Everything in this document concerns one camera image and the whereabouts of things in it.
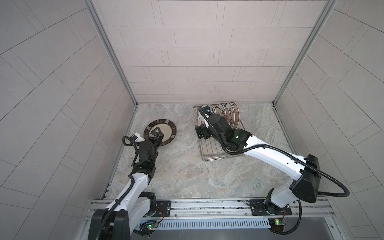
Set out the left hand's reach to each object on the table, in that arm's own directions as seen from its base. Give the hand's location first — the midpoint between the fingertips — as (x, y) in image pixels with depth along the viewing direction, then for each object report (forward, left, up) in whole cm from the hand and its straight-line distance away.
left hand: (161, 129), depth 81 cm
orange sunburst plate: (+11, -43, -1) cm, 45 cm away
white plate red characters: (+15, -41, -3) cm, 44 cm away
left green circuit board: (-42, 0, -13) cm, 44 cm away
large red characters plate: (+12, -44, -1) cm, 46 cm away
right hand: (-1, -22, +8) cm, 23 cm away
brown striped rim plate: (+12, +2, -16) cm, 20 cm away
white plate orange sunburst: (+16, -33, -3) cm, 37 cm away
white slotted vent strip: (-41, -28, -16) cm, 52 cm away
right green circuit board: (-41, -57, -16) cm, 72 cm away
